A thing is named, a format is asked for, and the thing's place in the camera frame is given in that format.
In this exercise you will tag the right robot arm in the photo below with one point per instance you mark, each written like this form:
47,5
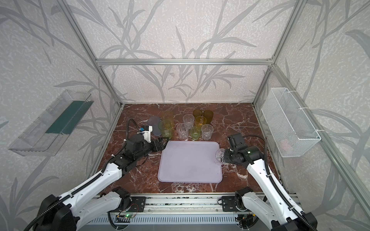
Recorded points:
282,213

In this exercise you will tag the small circuit board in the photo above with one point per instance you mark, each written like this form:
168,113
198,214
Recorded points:
125,217

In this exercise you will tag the blue frosted plastic cup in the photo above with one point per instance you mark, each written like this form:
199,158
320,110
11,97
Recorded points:
154,121

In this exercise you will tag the tall green plastic cup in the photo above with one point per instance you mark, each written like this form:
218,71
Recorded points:
166,128

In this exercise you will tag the white wire mesh basket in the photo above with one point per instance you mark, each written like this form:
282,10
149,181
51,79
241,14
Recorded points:
292,130

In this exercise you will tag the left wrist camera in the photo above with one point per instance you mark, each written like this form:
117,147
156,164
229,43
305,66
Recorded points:
146,132

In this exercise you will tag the amber dimpled cup right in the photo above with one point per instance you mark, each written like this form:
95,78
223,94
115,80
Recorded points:
208,114

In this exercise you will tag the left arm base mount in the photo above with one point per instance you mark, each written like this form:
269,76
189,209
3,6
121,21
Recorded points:
132,204

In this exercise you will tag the clear faceted cup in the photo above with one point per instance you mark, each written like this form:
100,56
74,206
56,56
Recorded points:
219,156
188,120
182,131
207,131

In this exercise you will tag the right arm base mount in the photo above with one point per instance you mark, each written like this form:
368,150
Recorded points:
229,204

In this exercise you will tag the yellow transparent plastic cup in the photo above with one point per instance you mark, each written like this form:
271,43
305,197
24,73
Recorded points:
200,121

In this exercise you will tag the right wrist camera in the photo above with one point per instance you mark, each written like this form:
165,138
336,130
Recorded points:
237,142

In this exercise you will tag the amber dimpled cup left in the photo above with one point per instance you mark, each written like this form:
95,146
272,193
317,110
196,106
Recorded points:
197,112

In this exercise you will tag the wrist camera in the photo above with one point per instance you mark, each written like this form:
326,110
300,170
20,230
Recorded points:
146,132
237,142

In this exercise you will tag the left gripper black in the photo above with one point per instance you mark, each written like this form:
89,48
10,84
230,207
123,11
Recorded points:
161,147

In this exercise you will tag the clear plastic wall bin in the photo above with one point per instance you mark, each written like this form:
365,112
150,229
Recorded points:
34,141

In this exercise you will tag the tall yellow plastic cup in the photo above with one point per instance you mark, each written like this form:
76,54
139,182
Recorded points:
167,115

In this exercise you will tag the small green plastic cup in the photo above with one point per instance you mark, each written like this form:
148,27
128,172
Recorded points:
195,133

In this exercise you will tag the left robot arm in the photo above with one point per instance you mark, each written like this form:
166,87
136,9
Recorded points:
75,208

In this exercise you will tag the amber dimpled cup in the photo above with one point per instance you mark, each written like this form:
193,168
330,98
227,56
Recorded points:
197,112
208,114

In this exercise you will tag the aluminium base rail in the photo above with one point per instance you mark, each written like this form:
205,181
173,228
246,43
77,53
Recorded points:
205,203

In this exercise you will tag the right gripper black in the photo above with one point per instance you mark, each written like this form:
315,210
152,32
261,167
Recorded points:
226,158

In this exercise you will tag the lilac plastic tray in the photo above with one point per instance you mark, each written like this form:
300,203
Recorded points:
190,162

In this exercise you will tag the green pad in bin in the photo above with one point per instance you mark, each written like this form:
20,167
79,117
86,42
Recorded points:
70,117

